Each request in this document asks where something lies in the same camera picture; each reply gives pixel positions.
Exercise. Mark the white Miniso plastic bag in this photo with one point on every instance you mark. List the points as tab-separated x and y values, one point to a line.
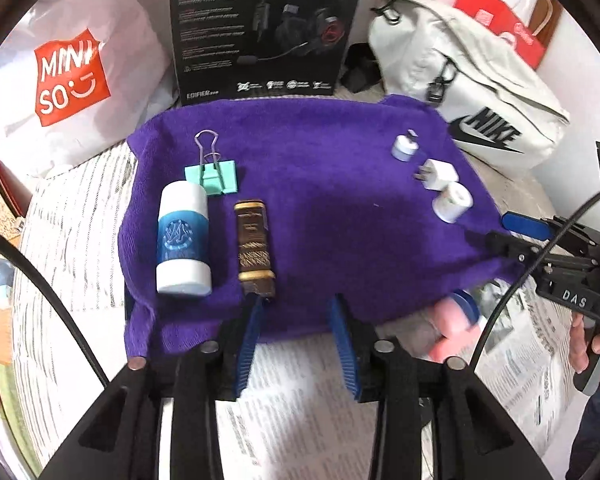
77	76

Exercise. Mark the purple towel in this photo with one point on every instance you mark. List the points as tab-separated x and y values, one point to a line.
345	216

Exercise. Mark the white tape roll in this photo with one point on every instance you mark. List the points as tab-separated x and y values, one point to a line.
453	201

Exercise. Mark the person's right hand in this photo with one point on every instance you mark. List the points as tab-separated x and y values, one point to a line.
578	346

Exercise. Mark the white Nike waist bag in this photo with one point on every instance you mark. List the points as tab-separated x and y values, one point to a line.
497	108

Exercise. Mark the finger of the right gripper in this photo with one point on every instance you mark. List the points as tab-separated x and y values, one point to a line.
508	253
527	226

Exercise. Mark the small round white adapter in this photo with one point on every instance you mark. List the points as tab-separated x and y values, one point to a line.
405	146

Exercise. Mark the pink bottle blue cap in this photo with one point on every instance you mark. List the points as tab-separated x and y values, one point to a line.
457	321

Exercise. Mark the patterned brown book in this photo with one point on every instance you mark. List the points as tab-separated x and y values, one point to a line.
15	199

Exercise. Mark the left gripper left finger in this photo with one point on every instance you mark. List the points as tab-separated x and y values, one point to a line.
164	408

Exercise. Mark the white square charger plug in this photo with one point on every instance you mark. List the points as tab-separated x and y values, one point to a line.
435	175

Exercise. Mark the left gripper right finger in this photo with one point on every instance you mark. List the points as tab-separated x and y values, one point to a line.
472	435

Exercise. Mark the white blue cylindrical bottle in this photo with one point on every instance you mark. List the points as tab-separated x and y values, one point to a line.
183	257

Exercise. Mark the black headset box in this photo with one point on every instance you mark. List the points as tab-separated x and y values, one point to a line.
240	49

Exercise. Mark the green binder clip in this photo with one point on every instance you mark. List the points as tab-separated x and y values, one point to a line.
214	174

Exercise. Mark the black gold-banded tube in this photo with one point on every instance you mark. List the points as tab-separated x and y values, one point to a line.
255	267

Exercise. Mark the red paper shopping bag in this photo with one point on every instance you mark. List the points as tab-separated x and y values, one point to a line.
503	22

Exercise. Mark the newspaper sheet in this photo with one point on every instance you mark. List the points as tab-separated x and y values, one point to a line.
296	419

